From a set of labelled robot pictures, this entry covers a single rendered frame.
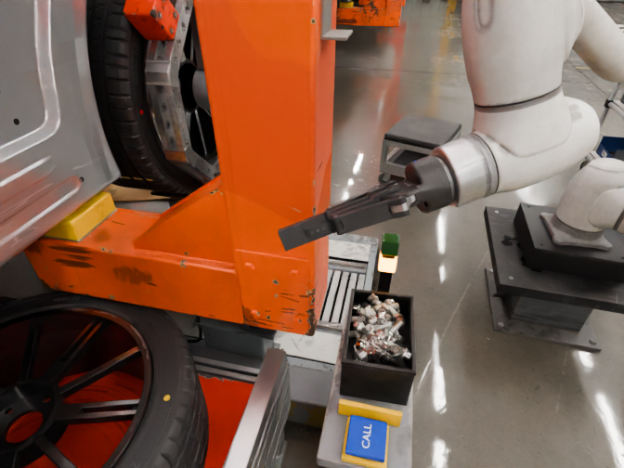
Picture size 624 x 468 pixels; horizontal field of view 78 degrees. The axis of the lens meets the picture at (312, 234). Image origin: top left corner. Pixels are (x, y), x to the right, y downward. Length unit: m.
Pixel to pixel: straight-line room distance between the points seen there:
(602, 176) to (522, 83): 0.98
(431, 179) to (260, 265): 0.36
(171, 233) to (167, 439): 0.37
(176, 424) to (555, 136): 0.75
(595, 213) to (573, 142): 0.93
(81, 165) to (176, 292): 0.33
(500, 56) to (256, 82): 0.30
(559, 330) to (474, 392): 0.47
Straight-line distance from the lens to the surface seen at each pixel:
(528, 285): 1.46
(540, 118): 0.56
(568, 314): 1.74
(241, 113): 0.59
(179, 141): 1.07
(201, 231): 0.77
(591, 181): 1.49
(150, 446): 0.80
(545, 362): 1.68
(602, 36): 0.75
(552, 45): 0.55
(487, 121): 0.56
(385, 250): 0.90
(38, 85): 0.92
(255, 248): 0.72
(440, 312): 1.68
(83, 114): 0.95
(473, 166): 0.54
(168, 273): 0.86
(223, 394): 1.10
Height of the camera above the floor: 1.19
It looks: 37 degrees down
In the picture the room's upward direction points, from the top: straight up
